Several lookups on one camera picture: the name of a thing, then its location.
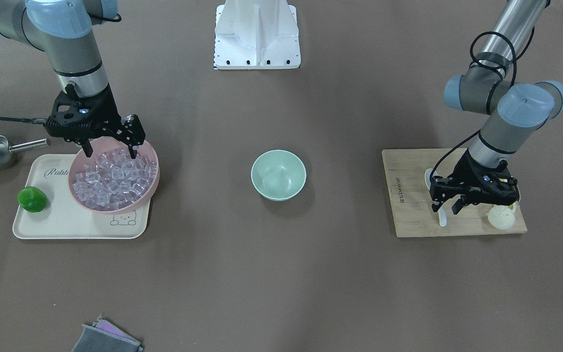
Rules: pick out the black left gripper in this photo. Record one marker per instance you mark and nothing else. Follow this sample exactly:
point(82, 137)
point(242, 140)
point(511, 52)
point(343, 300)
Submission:
point(466, 170)

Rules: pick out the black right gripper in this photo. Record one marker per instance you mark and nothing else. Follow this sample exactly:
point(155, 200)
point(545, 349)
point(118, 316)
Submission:
point(111, 111)

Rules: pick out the white ceramic spoon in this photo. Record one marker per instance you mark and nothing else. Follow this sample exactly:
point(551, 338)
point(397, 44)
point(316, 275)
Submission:
point(442, 218)

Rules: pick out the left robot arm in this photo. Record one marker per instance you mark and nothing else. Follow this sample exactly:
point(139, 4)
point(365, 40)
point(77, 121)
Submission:
point(515, 111)

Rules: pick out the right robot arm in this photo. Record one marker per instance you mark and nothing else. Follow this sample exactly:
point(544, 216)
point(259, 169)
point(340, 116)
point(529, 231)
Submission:
point(63, 30)

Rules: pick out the pile of clear ice cubes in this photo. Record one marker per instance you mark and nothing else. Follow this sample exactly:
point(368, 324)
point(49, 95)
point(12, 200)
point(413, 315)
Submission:
point(113, 181)

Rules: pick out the mint green bowl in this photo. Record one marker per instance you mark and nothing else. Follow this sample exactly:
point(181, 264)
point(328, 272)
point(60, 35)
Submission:
point(278, 175)

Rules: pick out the bamboo cutting board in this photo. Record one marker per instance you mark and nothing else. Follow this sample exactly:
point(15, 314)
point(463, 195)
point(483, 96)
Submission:
point(411, 201)

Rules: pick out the cream plastic tray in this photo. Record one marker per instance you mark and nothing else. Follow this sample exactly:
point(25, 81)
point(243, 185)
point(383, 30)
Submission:
point(64, 218)

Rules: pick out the green lime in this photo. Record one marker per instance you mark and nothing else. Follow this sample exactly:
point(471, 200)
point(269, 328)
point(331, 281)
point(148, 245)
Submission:
point(32, 199)

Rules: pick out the grey folded cloth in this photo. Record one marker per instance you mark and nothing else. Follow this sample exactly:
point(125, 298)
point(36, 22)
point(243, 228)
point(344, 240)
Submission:
point(104, 336)

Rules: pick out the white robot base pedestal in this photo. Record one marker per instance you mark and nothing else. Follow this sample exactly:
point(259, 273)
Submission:
point(256, 34)

